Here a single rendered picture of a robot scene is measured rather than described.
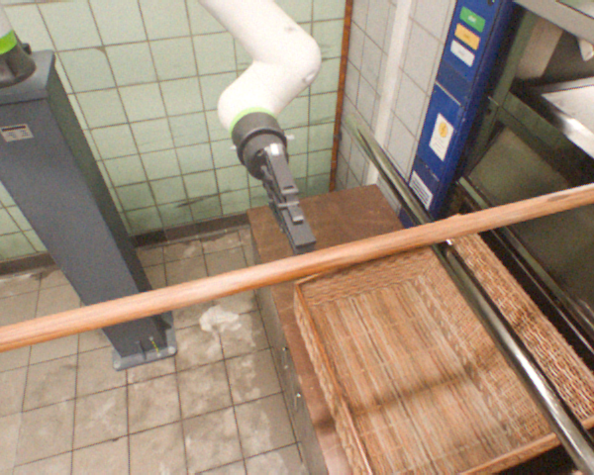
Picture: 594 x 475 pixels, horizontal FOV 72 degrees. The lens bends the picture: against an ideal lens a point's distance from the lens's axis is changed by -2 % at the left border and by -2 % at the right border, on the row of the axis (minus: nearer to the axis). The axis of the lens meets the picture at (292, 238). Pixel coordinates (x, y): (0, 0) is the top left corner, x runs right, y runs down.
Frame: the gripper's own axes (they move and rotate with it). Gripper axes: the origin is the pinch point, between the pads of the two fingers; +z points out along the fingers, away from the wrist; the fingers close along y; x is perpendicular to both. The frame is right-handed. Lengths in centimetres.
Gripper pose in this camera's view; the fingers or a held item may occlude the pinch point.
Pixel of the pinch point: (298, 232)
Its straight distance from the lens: 59.7
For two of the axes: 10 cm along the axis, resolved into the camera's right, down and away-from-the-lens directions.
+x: -9.6, 2.2, -2.0
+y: 0.0, 6.7, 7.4
